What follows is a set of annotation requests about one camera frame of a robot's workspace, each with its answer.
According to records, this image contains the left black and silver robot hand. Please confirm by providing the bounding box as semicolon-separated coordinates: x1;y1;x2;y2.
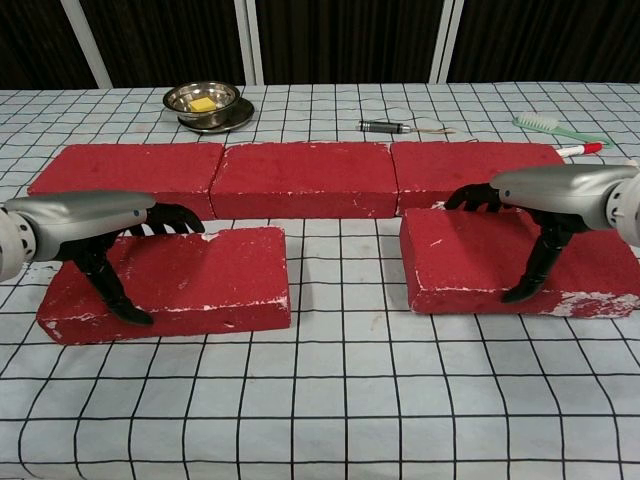
2;191;206;327

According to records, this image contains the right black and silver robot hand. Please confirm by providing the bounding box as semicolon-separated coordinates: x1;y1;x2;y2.
443;163;640;305

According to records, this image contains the red brick with white patches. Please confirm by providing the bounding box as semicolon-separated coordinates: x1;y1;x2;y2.
389;141;569;216

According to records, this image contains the white black grid tablecloth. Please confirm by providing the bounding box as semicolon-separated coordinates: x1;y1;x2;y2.
0;79;640;480

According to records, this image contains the brown flashlight lanyard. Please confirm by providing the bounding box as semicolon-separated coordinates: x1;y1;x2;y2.
412;123;459;138

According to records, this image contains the red brick with chipped edges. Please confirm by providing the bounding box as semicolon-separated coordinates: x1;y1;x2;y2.
37;226;293;346

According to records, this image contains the white marker with red cap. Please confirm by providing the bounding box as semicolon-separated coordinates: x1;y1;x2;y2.
557;142;604;157

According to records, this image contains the stainless steel bowl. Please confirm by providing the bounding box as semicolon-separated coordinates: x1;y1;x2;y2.
162;82;241;126

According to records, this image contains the green handled brush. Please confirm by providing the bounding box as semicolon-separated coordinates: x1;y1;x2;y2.
511;112;614;148

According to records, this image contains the red brick with white scuffed side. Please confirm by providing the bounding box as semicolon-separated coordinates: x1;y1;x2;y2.
398;202;640;320

